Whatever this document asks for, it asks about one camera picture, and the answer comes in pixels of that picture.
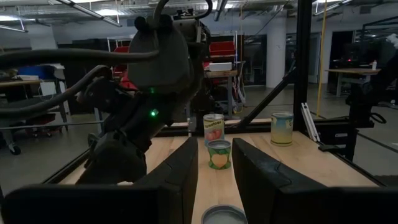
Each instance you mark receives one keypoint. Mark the short green tin can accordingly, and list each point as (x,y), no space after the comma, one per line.
(219,158)

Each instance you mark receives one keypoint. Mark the tomatoes label tin can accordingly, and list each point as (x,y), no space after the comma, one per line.
(214,130)

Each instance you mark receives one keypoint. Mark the blue box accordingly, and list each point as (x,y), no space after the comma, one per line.
(40,72)

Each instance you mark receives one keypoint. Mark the black aluminium table frame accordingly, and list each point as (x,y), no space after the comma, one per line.
(302,62)

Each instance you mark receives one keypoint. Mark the carrots label tin can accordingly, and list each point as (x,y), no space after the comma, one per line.
(281,130)

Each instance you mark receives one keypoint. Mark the red low rolling stool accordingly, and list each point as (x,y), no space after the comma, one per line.
(40,121)

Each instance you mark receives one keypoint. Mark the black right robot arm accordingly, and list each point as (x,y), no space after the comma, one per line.
(158,62)

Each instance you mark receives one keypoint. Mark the wooden workbench grey legs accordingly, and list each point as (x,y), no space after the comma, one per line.
(220,74)

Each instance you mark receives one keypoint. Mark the large red storage bin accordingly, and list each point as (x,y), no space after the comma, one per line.
(222,48)

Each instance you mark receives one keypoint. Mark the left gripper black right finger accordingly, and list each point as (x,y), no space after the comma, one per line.
(280,196)

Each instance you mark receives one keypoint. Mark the peas label tin can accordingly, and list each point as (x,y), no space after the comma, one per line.
(224,216)

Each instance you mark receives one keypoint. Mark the white bottle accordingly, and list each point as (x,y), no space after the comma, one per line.
(374,65)

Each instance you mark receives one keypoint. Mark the white box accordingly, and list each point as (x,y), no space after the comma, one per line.
(220,66)

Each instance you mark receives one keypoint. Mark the grey rolling metal cart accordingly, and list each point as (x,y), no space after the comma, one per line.
(18,105)

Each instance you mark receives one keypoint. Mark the wooden table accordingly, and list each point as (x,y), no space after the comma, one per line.
(353,71)

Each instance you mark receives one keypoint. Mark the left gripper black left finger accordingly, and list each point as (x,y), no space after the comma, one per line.
(168,193)

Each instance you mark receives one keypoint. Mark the silver aluminium extrusion bar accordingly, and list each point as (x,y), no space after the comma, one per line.
(309,123)

